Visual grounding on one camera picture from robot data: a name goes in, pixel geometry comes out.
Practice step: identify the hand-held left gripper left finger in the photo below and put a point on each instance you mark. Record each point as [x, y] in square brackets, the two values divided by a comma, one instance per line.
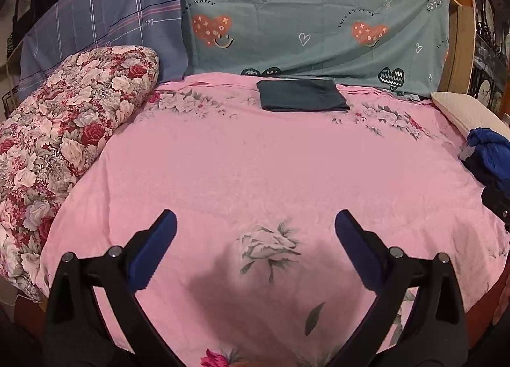
[153, 253]

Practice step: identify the white pillow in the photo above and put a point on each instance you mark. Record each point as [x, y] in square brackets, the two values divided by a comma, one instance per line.
[466, 112]

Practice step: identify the dark shelf with round plates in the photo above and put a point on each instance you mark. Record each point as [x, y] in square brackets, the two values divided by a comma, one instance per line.
[492, 56]

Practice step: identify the blue plaid cloth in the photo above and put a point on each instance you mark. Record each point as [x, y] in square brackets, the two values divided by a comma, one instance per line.
[103, 24]

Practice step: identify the dark cloth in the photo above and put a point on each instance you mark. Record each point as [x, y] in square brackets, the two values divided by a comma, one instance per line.
[496, 195]

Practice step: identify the teal heart-print cloth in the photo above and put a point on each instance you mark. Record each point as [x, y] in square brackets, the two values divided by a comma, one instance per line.
[287, 12]

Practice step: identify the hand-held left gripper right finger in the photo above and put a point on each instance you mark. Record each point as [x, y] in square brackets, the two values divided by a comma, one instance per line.
[356, 251]

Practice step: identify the pink floral bedsheet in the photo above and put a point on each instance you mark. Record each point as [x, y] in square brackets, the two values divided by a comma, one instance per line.
[259, 175]

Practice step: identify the red white floral quilt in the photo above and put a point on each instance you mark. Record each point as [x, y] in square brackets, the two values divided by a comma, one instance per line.
[67, 140]

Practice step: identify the dark grey pants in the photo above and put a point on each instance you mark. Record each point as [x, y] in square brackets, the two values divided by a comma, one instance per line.
[301, 96]

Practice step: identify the wooden bed frame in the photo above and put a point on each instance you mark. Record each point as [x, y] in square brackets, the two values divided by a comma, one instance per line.
[462, 32]

